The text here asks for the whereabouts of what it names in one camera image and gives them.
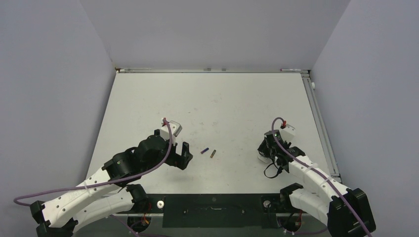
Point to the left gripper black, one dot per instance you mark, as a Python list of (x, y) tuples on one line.
[(179, 161)]

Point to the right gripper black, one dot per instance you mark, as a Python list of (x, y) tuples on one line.
[(264, 149)]

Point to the blue purple AAA battery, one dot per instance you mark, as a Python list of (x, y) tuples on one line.
[(205, 150)]

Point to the white grey remote control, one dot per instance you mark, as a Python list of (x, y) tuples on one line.
[(264, 159)]

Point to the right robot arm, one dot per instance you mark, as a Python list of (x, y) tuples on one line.
[(344, 211)]

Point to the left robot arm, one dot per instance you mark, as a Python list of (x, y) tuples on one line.
[(110, 189)]

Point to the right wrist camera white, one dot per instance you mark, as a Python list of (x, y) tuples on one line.
[(287, 133)]

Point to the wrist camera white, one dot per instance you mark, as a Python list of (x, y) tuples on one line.
[(170, 129), (287, 133)]

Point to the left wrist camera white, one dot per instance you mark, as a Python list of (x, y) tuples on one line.
[(170, 129)]

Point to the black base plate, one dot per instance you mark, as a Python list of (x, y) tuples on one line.
[(216, 210)]

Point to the aluminium rail right edge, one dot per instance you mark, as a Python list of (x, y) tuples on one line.
[(321, 128)]

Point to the aluminium rail edge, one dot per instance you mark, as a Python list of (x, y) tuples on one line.
[(321, 128), (209, 70)]

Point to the aluminium rail back edge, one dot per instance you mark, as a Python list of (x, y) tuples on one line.
[(209, 70)]

